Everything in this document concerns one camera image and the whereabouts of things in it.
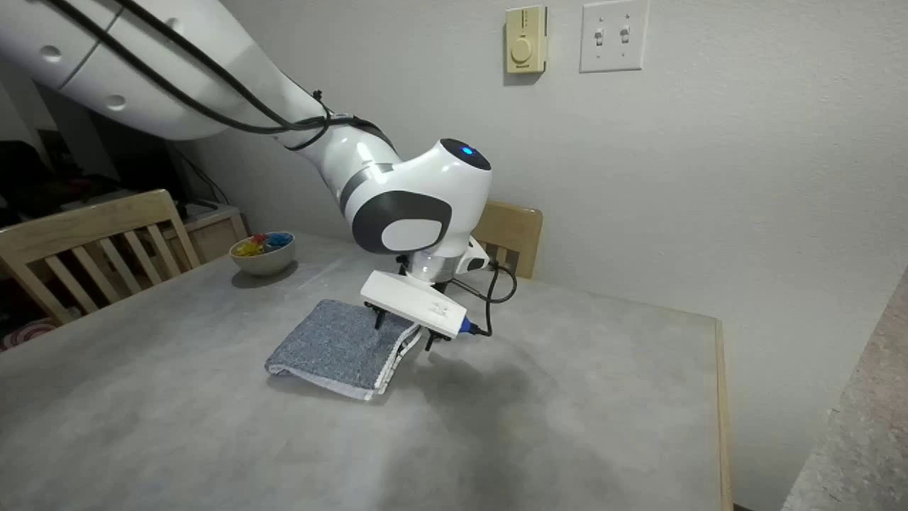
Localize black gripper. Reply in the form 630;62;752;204
375;249;463;353

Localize blue grey towel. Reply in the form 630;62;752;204
263;299;420;401

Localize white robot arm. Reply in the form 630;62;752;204
0;0;490;340

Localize wooden chair behind table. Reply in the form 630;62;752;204
473;203;541;279

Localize blue toy flower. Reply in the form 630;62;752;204
267;232;291;249

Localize beige bowl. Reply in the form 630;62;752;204
229;231;295;275

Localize yellow toy flower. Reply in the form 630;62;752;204
237;232;267;249

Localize wooden chair at left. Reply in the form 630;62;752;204
0;191;200;325

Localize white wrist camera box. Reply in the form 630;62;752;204
361;269;466;337

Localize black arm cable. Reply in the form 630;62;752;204
53;0;521;340

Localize beige wall dimmer switch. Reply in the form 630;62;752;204
504;5;546;76

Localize white double light switch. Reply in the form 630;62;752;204
579;0;650;73

